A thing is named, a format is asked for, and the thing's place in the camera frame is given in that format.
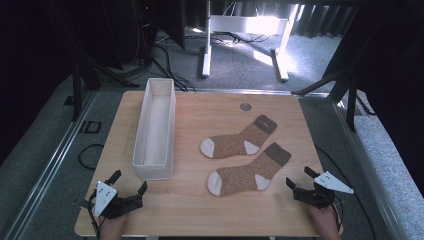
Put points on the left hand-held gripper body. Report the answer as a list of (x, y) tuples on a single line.
[(106, 196)]

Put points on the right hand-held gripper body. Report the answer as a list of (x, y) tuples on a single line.
[(320, 196)]

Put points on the brown speckled sock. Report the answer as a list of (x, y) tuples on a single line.
[(245, 175), (233, 143)]

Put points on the white rectangular plastic bin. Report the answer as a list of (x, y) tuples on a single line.
[(155, 133)]

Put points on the person's right hand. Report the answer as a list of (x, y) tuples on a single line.
[(325, 223)]

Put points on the person's left hand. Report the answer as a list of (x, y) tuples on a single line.
[(113, 228)]

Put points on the grey tape strip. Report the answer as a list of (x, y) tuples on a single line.
[(80, 204)]

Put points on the black metal stand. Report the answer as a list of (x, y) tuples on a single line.
[(350, 103), (77, 90)]

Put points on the small black floor plate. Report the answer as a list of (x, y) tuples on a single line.
[(69, 100)]

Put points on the grey round table grommet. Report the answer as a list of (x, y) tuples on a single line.
[(245, 106)]

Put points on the grey pleated curtain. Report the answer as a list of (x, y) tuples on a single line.
[(320, 20)]

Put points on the dark equipment with red light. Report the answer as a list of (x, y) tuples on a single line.
[(145, 26)]

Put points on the aluminium floor rail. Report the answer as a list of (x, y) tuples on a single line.
[(260, 92), (50, 166), (363, 166)]

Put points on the black floor bracket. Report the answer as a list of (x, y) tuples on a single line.
[(90, 127)]

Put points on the white metal table frame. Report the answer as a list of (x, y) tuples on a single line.
[(248, 25)]

